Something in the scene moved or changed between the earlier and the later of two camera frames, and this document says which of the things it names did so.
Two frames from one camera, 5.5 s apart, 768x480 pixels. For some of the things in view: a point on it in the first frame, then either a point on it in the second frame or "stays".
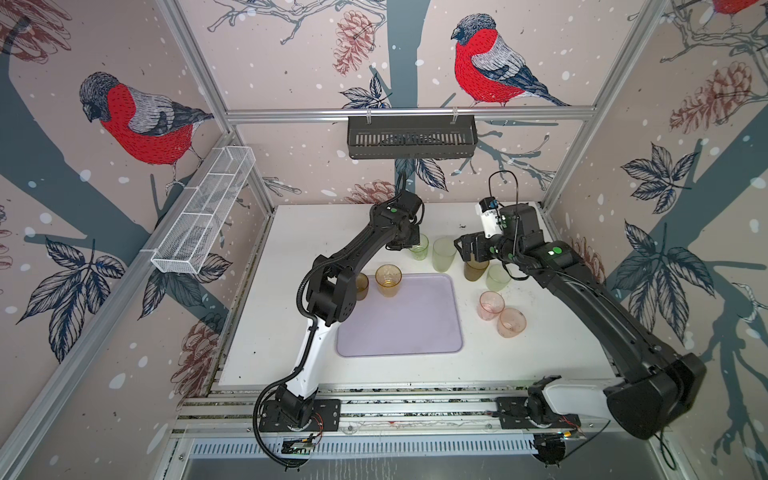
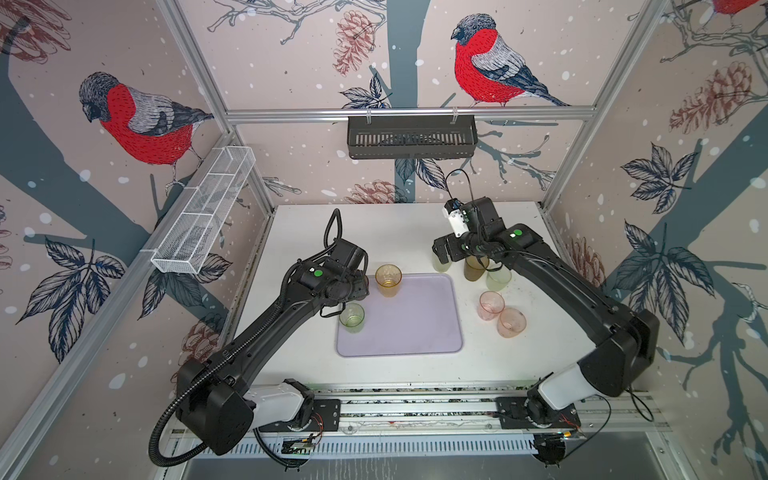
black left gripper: (415, 240) -> (363, 285)
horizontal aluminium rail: (244, 117) stays
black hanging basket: (412, 137) stays
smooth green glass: (420, 250) -> (352, 316)
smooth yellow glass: (388, 277) stays
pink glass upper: (490, 304) stays
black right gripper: (479, 240) -> (441, 250)
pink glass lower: (511, 322) stays
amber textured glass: (474, 270) stays
